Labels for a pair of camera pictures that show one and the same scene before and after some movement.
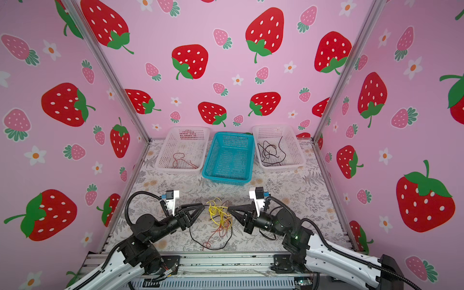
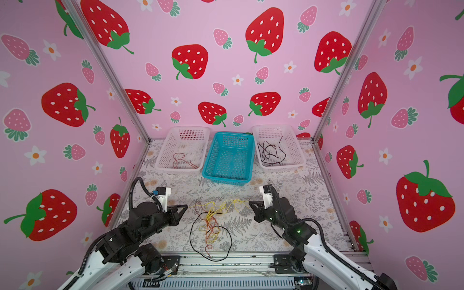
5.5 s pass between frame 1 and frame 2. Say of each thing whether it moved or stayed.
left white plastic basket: stayed
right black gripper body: moved
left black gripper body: moved
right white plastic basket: stayed
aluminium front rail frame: stayed
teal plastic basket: stayed
